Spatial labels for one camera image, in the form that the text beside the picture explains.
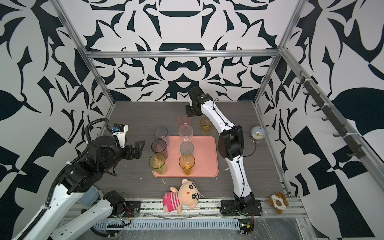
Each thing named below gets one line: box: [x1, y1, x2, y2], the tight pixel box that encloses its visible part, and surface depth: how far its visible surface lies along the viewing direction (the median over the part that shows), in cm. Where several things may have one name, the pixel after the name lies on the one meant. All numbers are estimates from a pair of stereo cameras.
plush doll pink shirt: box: [162, 179, 204, 215], surface depth 73 cm
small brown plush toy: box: [268, 192, 289, 215], surface depth 76 cm
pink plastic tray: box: [152, 136, 219, 178], surface depth 87 cm
